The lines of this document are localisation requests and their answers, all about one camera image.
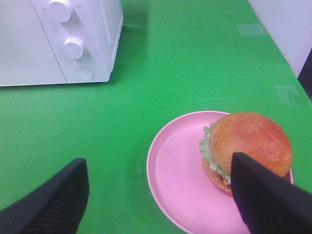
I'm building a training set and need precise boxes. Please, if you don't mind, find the burger with lettuce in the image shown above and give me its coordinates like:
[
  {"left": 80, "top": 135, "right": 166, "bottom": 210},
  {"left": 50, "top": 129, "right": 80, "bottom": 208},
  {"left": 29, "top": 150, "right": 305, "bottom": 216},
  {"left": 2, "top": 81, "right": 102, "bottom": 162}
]
[{"left": 199, "top": 112, "right": 293, "bottom": 195}]

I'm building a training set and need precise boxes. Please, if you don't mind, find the white microwave oven body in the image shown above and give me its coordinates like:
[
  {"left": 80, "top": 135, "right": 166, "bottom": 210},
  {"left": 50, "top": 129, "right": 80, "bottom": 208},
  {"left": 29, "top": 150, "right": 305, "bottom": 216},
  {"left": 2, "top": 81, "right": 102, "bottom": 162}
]
[{"left": 31, "top": 0, "right": 124, "bottom": 84}]

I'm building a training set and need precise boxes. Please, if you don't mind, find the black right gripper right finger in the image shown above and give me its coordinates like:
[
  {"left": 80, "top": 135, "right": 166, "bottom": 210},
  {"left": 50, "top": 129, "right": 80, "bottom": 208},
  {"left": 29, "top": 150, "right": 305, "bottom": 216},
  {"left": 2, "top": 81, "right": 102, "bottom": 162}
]
[{"left": 231, "top": 153, "right": 312, "bottom": 234}]

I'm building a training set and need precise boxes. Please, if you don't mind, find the lower white timer knob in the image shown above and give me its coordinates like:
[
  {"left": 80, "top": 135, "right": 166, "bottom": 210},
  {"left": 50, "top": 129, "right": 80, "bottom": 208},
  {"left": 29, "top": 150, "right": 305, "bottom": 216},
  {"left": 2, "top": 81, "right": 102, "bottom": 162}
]
[{"left": 62, "top": 37, "right": 85, "bottom": 59}]

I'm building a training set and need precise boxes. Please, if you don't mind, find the pink round plate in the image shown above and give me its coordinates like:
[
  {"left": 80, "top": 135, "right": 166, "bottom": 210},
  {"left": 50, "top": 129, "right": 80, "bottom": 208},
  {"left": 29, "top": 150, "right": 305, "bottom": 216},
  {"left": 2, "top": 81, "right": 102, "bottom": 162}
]
[{"left": 146, "top": 111, "right": 294, "bottom": 234}]

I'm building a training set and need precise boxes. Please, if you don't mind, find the upper white power knob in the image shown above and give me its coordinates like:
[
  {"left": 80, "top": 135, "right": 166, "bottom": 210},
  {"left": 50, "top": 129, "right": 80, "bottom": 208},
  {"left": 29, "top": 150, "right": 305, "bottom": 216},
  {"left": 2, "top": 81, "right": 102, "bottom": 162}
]
[{"left": 47, "top": 0, "right": 73, "bottom": 23}]

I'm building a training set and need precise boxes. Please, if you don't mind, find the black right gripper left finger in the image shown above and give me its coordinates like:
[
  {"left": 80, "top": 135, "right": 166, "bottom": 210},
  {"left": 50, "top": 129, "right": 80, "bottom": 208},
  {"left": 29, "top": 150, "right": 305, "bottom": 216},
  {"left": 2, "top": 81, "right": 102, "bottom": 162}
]
[{"left": 0, "top": 158, "right": 90, "bottom": 234}]

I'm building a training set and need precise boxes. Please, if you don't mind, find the white microwave door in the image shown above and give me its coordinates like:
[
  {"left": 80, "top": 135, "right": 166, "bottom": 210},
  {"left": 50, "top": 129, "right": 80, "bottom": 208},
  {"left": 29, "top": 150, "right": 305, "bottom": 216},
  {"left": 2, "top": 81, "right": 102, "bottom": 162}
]
[{"left": 0, "top": 0, "right": 66, "bottom": 86}]

